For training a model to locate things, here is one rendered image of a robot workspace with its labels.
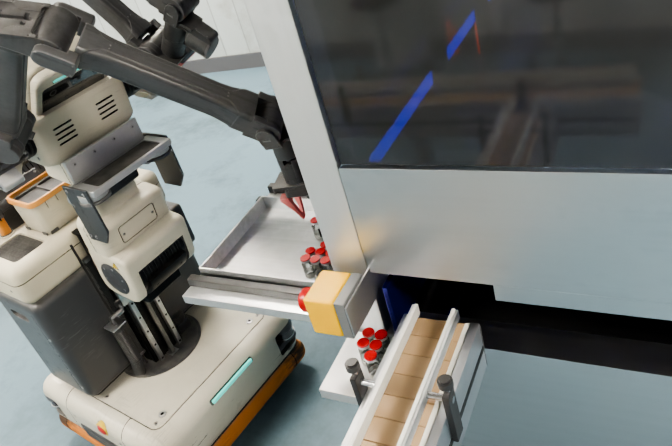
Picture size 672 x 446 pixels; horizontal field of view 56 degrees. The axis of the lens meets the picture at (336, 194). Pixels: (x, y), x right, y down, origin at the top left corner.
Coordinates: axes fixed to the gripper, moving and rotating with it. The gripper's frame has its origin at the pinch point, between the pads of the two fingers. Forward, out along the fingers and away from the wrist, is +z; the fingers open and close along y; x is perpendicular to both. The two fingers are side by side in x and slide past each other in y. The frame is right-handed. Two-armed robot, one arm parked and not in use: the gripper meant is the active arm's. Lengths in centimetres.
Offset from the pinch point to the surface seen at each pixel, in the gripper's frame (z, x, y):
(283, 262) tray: 5.8, -8.0, -6.6
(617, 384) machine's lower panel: 11, -37, 52
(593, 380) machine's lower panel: 11, -37, 49
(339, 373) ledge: 6.4, -37.1, 11.2
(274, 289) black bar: 4.0, -18.2, -5.0
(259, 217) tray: 5.6, 9.3, -17.4
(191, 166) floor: 91, 200, -157
